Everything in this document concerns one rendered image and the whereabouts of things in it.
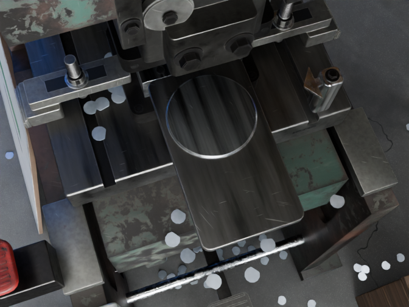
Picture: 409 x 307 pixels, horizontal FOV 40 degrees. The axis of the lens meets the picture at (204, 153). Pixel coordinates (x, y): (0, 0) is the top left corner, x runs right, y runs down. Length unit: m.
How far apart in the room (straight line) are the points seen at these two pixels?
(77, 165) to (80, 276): 0.16
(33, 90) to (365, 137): 0.52
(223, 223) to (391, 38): 1.24
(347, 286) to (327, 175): 0.68
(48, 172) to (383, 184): 0.53
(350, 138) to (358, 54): 0.88
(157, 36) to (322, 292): 1.03
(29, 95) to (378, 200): 0.56
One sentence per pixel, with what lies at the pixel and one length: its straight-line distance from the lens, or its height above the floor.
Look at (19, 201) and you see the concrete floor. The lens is 1.60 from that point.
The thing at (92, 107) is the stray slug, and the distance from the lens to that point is 0.86.
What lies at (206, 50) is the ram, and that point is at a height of 0.94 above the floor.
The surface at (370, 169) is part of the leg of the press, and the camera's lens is 0.93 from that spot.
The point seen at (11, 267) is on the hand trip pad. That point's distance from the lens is 0.76.
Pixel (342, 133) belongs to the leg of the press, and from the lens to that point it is 0.94.
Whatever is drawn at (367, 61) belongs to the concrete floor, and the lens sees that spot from 1.79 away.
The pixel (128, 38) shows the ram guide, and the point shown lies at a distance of 0.56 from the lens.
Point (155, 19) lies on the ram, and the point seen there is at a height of 0.99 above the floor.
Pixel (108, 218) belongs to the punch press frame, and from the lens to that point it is 0.87.
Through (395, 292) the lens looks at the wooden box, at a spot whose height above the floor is 0.28.
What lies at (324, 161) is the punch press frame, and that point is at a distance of 0.91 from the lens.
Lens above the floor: 1.48
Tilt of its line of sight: 69 degrees down
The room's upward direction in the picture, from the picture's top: 5 degrees clockwise
